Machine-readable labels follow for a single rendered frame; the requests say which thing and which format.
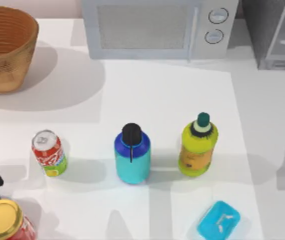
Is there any brown woven basket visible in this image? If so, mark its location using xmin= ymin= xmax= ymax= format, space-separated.
xmin=0 ymin=6 xmax=40 ymax=95

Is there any yellow-green bottle with green cap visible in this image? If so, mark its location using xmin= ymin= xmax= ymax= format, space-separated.
xmin=178 ymin=112 xmax=219 ymax=178

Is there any red jar with gold lid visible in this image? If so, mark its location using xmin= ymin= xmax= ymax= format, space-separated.
xmin=0 ymin=199 xmax=37 ymax=240

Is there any microwave oven knob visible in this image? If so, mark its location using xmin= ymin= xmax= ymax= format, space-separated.
xmin=204 ymin=28 xmax=225 ymax=45
xmin=208 ymin=7 xmax=229 ymax=24

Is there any pale microwave oven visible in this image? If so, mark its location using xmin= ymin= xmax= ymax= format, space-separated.
xmin=80 ymin=0 xmax=240 ymax=60

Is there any grey cabinet with dark inside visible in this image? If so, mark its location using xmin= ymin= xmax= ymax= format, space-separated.
xmin=241 ymin=0 xmax=285 ymax=71

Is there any microwave oven door handle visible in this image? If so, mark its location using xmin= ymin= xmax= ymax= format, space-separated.
xmin=187 ymin=6 xmax=199 ymax=63

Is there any red and green can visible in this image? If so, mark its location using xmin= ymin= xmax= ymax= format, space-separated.
xmin=31 ymin=129 xmax=68 ymax=178

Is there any blue bottle with black cap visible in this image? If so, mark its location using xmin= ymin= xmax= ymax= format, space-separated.
xmin=114 ymin=122 xmax=152 ymax=186

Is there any light blue soap box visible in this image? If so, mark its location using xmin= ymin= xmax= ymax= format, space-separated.
xmin=196 ymin=200 xmax=242 ymax=240

